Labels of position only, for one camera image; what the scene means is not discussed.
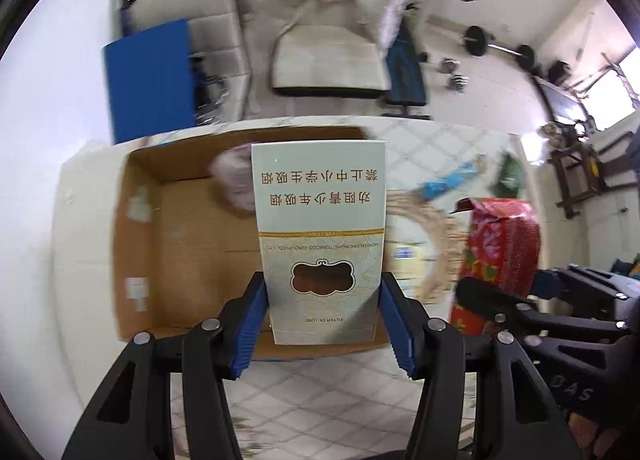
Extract red snack bag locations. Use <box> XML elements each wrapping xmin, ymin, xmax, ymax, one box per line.
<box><xmin>448</xmin><ymin>196</ymin><xmax>542</xmax><ymax>336</ymax></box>

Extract white cigarette carton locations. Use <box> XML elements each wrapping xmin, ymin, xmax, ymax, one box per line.
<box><xmin>252</xmin><ymin>139</ymin><xmax>387</xmax><ymax>345</ymax></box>

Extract yellow white small box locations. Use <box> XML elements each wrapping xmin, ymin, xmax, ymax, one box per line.
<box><xmin>383</xmin><ymin>241</ymin><xmax>428</xmax><ymax>300</ymax></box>

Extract dark wooden stool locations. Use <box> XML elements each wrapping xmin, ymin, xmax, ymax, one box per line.
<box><xmin>546</xmin><ymin>128</ymin><xmax>637</xmax><ymax>220</ymax></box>

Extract green snack bag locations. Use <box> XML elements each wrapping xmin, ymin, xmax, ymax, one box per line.
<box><xmin>492</xmin><ymin>152</ymin><xmax>524</xmax><ymax>199</ymax></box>

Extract blue wrapper stick pack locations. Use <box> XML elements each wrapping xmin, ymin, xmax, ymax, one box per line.
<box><xmin>416</xmin><ymin>154</ymin><xmax>487</xmax><ymax>201</ymax></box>

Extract white checkered tablecloth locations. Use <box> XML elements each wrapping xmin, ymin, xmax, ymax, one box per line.
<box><xmin>169</xmin><ymin>118</ymin><xmax>536</xmax><ymax>460</ymax></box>

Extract brown cardboard box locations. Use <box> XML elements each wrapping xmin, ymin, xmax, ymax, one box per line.
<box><xmin>112</xmin><ymin>126</ymin><xmax>387</xmax><ymax>360</ymax></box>

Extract chrome dumbbell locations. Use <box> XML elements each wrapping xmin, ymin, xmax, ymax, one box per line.
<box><xmin>437</xmin><ymin>57</ymin><xmax>469</xmax><ymax>94</ymax></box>

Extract black weight bench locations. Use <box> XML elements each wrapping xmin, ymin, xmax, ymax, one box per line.
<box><xmin>383</xmin><ymin>17</ymin><xmax>432</xmax><ymax>121</ymax></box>

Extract black barbell on floor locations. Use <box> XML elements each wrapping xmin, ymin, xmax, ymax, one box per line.
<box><xmin>462</xmin><ymin>24</ymin><xmax>537</xmax><ymax>72</ymax></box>

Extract pink cloth bundle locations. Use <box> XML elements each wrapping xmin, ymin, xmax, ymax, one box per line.
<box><xmin>209</xmin><ymin>144</ymin><xmax>255</xmax><ymax>212</ymax></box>

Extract white leather chair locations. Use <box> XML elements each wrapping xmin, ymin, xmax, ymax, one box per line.
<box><xmin>271</xmin><ymin>24</ymin><xmax>390</xmax><ymax>98</ymax></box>

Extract blue board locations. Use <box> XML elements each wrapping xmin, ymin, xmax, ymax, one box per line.
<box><xmin>103</xmin><ymin>20</ymin><xmax>195</xmax><ymax>144</ymax></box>

